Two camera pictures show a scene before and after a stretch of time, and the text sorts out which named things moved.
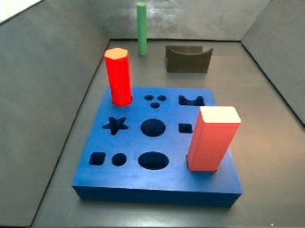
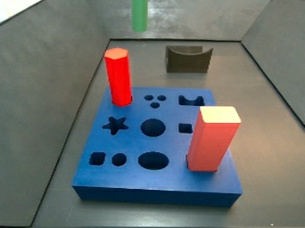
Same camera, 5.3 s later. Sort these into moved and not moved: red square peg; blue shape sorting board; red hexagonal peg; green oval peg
Moved: green oval peg
Not moved: blue shape sorting board; red hexagonal peg; red square peg
